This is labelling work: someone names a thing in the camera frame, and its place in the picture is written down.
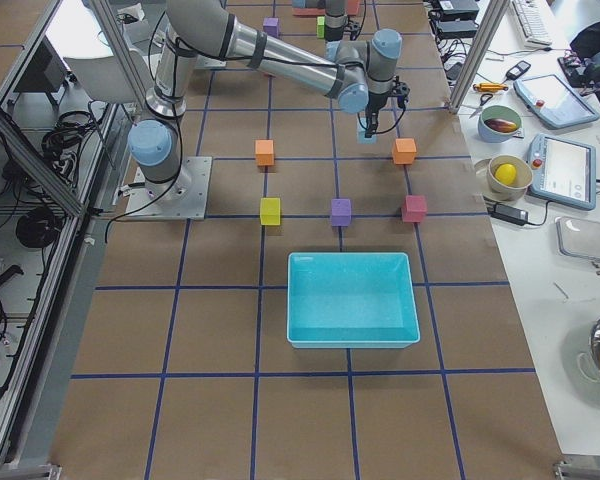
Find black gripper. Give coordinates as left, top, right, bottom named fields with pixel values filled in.
left=357, top=77, right=410, bottom=138

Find light blue block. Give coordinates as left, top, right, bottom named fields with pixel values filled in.
left=356, top=125, right=377, bottom=145

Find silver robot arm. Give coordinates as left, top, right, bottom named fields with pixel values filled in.
left=127, top=1, right=409, bottom=208
left=324, top=0, right=362, bottom=42

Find orange block far side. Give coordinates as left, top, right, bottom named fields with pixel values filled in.
left=392, top=138, right=417, bottom=165

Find purple block right side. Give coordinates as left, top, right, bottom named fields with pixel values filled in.
left=330, top=198, right=352, bottom=227

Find purple block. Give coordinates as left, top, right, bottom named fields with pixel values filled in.
left=263, top=17, right=280, bottom=38
left=330, top=198, right=352, bottom=227

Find red block right far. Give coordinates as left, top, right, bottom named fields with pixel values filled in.
left=401, top=195, right=428, bottom=223

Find green foam block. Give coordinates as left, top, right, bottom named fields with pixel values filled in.
left=316, top=16, right=326, bottom=39

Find orange block near base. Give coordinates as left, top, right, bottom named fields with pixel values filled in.
left=254, top=139, right=275, bottom=167

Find scissors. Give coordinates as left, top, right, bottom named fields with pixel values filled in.
left=470, top=92, right=494, bottom=118

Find orange screwdriver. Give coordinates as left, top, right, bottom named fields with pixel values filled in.
left=472, top=82, right=509, bottom=93

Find green bowl with fruit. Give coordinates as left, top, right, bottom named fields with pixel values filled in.
left=477, top=105, right=522, bottom=143

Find pink plastic bin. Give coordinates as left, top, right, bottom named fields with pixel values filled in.
left=291, top=0, right=362, bottom=17

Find yellow foam block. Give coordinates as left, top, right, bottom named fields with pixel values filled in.
left=259, top=197, right=282, bottom=226

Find purple block left side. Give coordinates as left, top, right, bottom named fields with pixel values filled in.
left=263, top=17, right=280, bottom=38

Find white bowl with lemon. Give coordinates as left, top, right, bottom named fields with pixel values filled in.
left=474, top=155, right=533, bottom=201

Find black power adapter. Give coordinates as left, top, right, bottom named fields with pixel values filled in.
left=487, top=202, right=528, bottom=226

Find cyan plastic bin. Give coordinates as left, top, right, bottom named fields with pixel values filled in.
left=287, top=252, right=421, bottom=349

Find white keyboard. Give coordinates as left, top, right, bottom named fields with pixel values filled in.
left=510, top=0, right=553, bottom=48

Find teach pendant tablet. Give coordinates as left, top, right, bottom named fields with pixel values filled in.
left=527, top=134, right=596, bottom=211
left=513, top=74, right=599, bottom=129

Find grey scale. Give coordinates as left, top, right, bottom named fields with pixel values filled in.
left=556, top=216, right=600, bottom=262

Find aluminium frame post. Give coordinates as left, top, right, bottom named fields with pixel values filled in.
left=448, top=0, right=509, bottom=114

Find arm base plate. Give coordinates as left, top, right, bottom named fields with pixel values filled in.
left=126, top=156, right=213, bottom=221

